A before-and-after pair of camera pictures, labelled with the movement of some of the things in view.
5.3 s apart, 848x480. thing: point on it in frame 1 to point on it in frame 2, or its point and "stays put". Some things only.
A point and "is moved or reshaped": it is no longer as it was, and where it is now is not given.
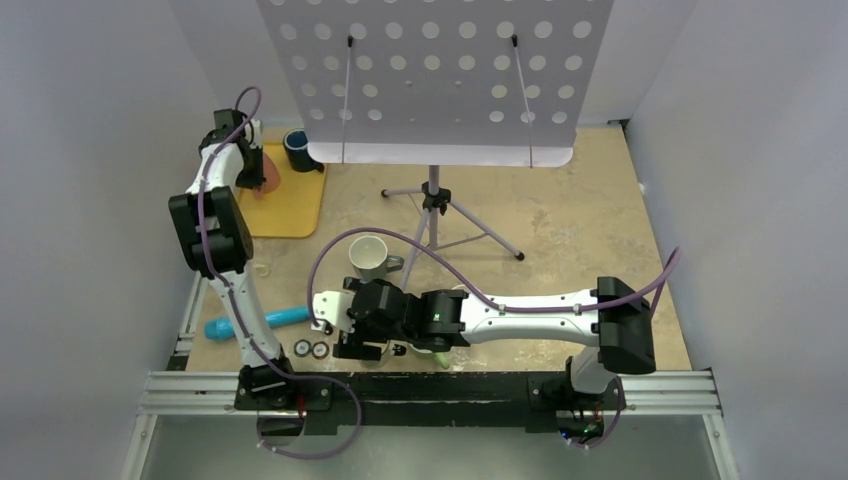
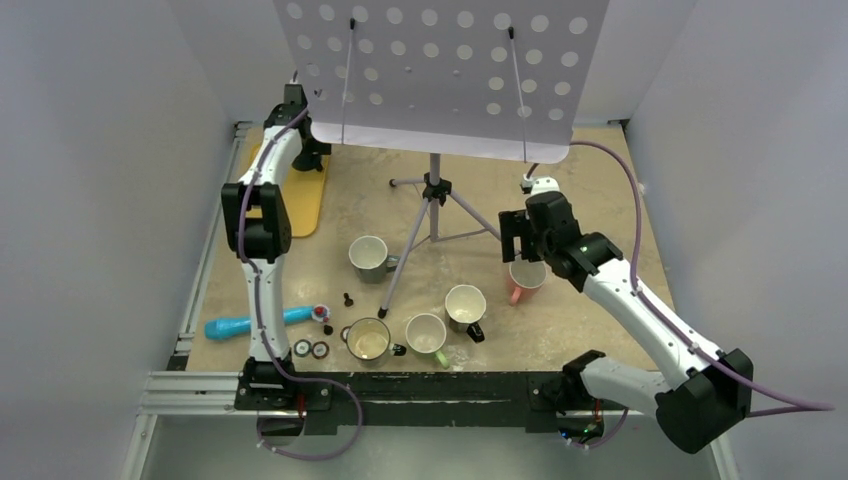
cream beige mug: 395,348 is moved or reshaped
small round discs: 320,350 stays put
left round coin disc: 302,348 stays put
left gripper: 254,180 to 315,146
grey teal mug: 370,260 stays put
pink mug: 271,177 is moved or reshaped
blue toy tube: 223,328 stays put
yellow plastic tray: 293,208 stays put
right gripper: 352,345 to 517,223
